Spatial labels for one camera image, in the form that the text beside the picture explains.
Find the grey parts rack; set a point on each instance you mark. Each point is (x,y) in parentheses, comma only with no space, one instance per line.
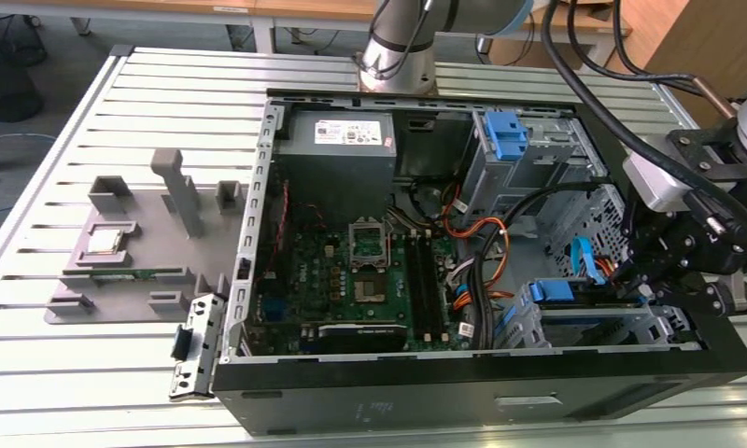
(162,261)

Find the grey metal disk bay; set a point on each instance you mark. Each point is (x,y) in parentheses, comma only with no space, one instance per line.
(598,315)

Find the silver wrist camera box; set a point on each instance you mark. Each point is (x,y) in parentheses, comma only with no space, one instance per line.
(654,182)

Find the black mesh wastebasket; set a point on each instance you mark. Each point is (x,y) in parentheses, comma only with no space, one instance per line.
(12,42)

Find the blue expansion slot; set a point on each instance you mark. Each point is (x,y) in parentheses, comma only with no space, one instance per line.
(274,310)

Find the grey power supply unit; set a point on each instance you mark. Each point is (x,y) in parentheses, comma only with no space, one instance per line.
(330,182)

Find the grey card retention bracket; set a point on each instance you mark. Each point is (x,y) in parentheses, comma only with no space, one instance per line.
(207,322)

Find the CPU socket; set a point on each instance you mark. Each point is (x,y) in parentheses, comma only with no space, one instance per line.
(371,289)

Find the wooden desk white frame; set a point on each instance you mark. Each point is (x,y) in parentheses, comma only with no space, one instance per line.
(131,4)

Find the black round bin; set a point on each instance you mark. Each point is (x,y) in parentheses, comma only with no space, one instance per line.
(15,98)

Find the black graphics card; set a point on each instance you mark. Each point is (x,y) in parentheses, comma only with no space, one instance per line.
(360,338)

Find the black wrist mount bracket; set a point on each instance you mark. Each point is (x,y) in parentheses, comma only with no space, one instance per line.
(704,149)

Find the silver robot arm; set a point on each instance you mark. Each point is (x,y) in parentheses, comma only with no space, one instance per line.
(398,51)

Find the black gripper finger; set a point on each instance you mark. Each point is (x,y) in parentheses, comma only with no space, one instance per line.
(704,296)
(647,252)

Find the silver CPU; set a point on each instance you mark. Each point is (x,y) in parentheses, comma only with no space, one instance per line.
(107,242)

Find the green RAM stick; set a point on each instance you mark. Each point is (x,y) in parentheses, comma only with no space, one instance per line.
(122,275)

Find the black PC case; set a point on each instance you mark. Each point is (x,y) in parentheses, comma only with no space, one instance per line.
(411,401)

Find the green motherboard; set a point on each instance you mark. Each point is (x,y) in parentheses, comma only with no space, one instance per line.
(323,289)

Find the grey metal drive cage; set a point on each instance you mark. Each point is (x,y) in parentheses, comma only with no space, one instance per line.
(505,186)

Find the wooden cabinet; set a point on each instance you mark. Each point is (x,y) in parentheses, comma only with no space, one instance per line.
(722,28)

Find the blue plastic drive latch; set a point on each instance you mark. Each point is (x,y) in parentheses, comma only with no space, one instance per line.
(505,135)

